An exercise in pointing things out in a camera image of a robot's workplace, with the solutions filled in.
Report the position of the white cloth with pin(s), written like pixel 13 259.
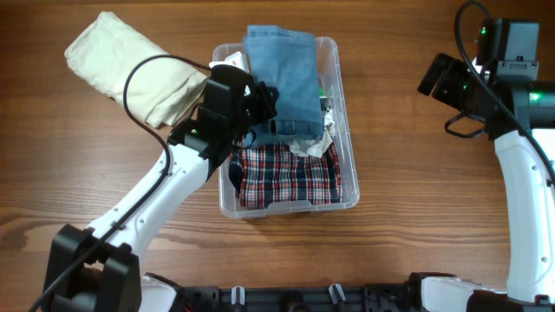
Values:
pixel 316 148

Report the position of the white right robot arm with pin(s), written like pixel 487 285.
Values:
pixel 500 89

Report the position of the cream cloth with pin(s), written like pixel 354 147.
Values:
pixel 124 65

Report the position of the plaid checkered shorts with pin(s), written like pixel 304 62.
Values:
pixel 271 174

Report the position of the blue jeans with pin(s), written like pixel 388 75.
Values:
pixel 286 60

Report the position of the clear plastic container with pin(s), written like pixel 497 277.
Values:
pixel 330 81

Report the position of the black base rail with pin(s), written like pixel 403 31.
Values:
pixel 368 298

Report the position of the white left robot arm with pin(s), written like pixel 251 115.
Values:
pixel 98 268

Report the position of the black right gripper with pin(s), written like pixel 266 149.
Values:
pixel 454 69

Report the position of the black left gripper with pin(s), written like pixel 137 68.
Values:
pixel 267 96

